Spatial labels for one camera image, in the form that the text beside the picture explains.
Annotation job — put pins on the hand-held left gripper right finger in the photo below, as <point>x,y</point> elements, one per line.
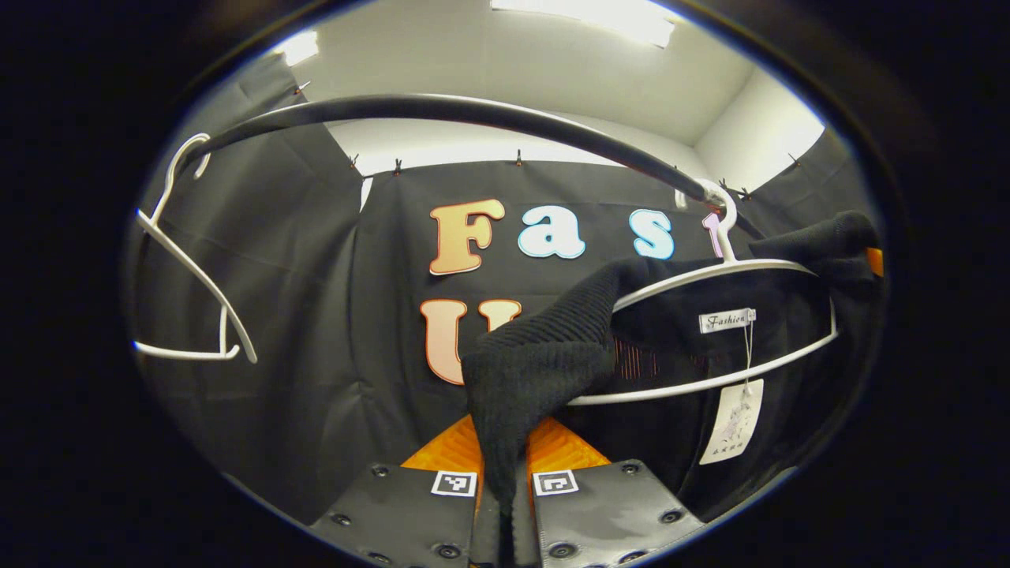
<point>600,513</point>

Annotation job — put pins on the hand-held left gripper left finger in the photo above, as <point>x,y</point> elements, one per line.
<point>410,521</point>

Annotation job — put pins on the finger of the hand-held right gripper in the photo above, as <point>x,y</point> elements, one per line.
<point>874,262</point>

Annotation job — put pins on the black knit garment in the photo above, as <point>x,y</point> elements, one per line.
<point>536,363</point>

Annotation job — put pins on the white plastic hanger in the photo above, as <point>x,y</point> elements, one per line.
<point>710,382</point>
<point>183,353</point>

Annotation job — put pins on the black clothes rack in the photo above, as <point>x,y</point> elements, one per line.
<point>442,107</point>

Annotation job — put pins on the black backdrop cloth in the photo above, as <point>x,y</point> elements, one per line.
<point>316,394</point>

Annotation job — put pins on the small ceiling light panel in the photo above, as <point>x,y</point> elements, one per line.
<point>298,47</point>

